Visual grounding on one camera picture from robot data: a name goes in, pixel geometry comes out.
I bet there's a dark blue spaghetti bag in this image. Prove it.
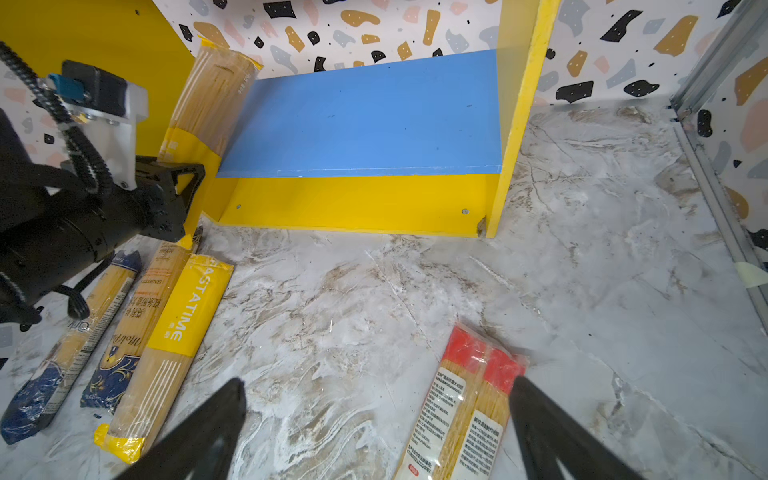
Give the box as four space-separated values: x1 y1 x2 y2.
1 251 142 445

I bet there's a yellow Pastatime spaghetti bag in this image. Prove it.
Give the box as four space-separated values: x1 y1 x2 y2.
94 255 234 464

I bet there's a red clear spaghetti bag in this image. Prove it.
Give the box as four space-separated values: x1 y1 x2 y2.
394 323 528 480

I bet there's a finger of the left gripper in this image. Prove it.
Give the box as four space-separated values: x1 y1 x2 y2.
136 156 206 242

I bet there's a yellow shelf with coloured boards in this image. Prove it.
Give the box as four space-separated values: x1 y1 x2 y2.
1 1 559 238

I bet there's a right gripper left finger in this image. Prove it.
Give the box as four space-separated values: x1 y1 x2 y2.
117 378 247 480

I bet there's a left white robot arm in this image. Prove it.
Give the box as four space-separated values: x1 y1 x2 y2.
1 116 205 331

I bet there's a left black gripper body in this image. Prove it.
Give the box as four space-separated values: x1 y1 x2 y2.
1 187 147 306

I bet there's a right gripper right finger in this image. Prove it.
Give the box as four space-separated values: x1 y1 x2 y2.
509 376 640 479

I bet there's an orange blue spaghetti bag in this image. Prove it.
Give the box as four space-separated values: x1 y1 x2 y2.
80 242 192 411

